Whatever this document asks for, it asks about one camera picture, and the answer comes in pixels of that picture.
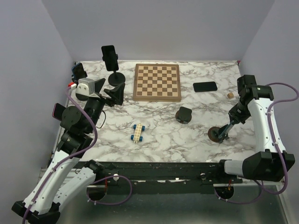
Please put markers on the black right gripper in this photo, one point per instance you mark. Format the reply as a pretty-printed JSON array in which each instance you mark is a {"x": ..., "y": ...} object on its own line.
[{"x": 235, "y": 116}]

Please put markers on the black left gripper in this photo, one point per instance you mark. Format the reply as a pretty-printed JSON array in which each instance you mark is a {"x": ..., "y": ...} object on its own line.
[{"x": 117, "y": 94}]

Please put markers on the black phone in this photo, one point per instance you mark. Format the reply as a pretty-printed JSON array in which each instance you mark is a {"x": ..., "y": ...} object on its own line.
[
  {"x": 110, "y": 57},
  {"x": 205, "y": 86}
]

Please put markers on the pink phone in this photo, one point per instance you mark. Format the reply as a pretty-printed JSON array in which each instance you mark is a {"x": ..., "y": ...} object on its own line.
[{"x": 58, "y": 111}]

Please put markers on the teal phone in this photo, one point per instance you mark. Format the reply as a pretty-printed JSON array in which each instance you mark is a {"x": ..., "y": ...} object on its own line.
[{"x": 223, "y": 132}]

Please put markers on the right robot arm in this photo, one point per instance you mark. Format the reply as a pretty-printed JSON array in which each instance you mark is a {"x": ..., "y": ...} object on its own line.
[{"x": 270, "y": 161}]

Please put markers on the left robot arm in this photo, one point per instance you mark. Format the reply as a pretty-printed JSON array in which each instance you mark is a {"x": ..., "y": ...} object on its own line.
[{"x": 47, "y": 200}]

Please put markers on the black round phone stand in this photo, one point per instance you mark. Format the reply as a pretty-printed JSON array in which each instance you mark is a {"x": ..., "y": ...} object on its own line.
[{"x": 116, "y": 78}]

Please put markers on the black stand with blue phone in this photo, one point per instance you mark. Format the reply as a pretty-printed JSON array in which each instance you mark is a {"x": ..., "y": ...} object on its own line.
[{"x": 79, "y": 77}]

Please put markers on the brown base phone stand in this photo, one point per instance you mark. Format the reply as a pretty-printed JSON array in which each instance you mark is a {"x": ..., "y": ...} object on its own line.
[{"x": 213, "y": 134}]

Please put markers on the blue phone on stand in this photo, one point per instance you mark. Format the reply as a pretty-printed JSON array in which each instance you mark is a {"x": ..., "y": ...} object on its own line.
[{"x": 78, "y": 72}]

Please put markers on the black phone on stand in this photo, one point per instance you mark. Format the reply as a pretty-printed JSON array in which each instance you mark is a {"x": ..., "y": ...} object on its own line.
[{"x": 110, "y": 57}]

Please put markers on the wooden chessboard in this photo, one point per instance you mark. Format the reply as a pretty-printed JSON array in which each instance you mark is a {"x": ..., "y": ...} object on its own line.
[{"x": 157, "y": 83}]

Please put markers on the blue white toy block car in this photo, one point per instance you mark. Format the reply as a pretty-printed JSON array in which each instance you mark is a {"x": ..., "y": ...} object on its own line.
[{"x": 137, "y": 136}]

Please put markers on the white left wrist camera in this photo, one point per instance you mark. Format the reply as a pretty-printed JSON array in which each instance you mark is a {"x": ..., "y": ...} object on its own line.
[{"x": 84, "y": 89}]

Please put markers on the black mounting rail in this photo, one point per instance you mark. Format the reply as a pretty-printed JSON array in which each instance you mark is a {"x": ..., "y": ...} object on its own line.
[{"x": 151, "y": 178}]

